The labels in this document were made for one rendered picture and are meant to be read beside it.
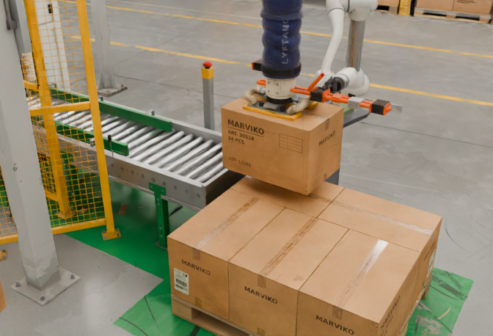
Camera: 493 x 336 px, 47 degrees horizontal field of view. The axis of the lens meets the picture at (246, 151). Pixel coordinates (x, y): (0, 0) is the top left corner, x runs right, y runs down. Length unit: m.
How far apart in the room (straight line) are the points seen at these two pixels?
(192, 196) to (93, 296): 0.84
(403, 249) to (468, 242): 1.20
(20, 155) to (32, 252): 0.62
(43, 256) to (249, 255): 1.32
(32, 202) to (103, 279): 0.70
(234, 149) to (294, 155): 0.42
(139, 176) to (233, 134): 0.76
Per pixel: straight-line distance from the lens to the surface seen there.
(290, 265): 2.89
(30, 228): 3.50
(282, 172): 3.23
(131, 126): 4.47
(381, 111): 3.00
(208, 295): 3.15
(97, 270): 3.84
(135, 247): 3.98
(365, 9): 3.74
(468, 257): 4.09
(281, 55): 3.11
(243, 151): 3.33
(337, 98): 3.09
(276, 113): 3.18
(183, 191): 3.55
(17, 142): 3.26
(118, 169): 3.88
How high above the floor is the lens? 2.34
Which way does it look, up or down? 27 degrees down
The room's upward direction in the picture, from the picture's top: straight up
